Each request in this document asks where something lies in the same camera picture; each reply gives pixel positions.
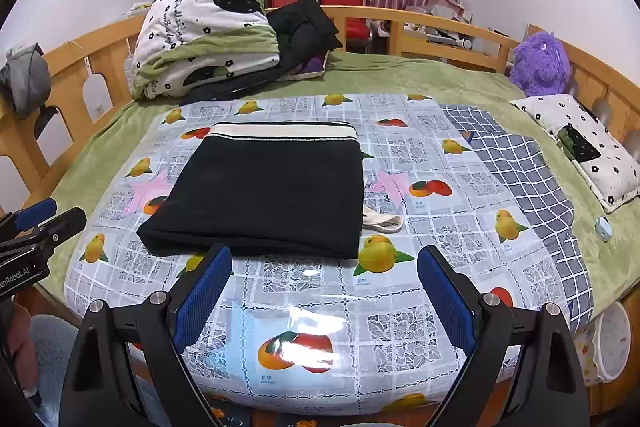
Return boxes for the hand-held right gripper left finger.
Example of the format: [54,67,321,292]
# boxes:
[59,245,232,427]

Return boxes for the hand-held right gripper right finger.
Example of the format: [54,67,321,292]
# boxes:
[417,245,591,427]

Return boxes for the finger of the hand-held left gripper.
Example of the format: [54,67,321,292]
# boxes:
[30,207,87,253]
[0,199,57,235]

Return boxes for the black pants with white stripe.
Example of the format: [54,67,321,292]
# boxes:
[136,121,364,260]

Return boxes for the person's left hand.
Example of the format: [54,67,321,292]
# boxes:
[7,307,38,400]

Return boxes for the grey fluffy rug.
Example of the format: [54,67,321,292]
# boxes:
[22,314,86,427]

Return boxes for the fruit print plastic tablecloth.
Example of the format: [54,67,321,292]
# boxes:
[65,93,596,417]

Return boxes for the grey garment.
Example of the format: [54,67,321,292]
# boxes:
[0,43,52,120]

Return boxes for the grey checked cloth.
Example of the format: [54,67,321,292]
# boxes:
[440,104,596,323]

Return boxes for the white star print tub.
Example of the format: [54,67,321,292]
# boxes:
[570,299,633,385]

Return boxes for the floral white pillow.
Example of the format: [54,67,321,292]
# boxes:
[510,93,640,214]

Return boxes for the folded floral quilt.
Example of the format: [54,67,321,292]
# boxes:
[131,0,281,100]

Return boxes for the purple cloth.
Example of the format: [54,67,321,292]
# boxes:
[290,54,328,80]

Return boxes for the purple plush toy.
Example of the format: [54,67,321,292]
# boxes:
[509,32,571,98]

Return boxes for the pile of black clothing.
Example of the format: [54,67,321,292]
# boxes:
[177,0,346,105]

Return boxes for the white fabric strap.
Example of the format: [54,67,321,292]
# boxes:
[361,206,404,234]

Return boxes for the wooden bed frame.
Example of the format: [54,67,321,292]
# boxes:
[0,4,640,415]
[37,49,640,303]

